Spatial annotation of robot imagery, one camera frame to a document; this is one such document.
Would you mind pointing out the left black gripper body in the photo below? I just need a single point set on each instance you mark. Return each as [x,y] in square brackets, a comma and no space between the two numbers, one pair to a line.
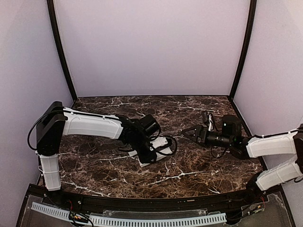
[147,154]

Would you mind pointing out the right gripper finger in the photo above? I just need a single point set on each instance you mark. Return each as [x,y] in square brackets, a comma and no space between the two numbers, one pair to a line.
[191,131]
[193,137]

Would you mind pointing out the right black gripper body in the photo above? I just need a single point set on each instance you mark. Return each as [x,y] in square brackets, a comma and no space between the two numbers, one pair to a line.
[201,133]

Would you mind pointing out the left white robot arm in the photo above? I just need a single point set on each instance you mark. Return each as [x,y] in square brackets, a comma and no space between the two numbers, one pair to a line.
[58,121]

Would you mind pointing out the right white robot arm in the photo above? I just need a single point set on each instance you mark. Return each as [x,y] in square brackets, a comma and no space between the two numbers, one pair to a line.
[231,139]

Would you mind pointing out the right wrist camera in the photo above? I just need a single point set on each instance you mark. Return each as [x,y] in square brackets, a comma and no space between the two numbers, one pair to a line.
[208,120]

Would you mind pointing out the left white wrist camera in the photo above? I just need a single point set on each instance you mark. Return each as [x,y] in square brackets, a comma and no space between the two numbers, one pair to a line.
[159,142]

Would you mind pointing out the black front rail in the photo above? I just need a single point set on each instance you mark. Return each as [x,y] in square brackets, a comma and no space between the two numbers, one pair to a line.
[220,202]

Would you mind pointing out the right white cable duct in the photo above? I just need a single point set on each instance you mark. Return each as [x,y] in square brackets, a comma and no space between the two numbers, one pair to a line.
[99,221]

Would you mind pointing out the white cable duct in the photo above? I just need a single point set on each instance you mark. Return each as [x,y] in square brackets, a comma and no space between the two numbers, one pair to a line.
[99,221]
[50,211]

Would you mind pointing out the left white cable duct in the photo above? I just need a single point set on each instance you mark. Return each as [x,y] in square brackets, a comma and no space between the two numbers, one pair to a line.
[50,211]

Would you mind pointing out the right black frame post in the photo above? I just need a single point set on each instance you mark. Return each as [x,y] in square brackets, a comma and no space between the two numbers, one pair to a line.
[244,50]

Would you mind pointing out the black frame post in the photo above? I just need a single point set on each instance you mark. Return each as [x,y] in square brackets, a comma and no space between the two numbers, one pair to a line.
[59,47]
[244,50]

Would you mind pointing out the left black frame post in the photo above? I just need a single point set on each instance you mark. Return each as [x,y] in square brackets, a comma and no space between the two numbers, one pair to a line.
[59,47]

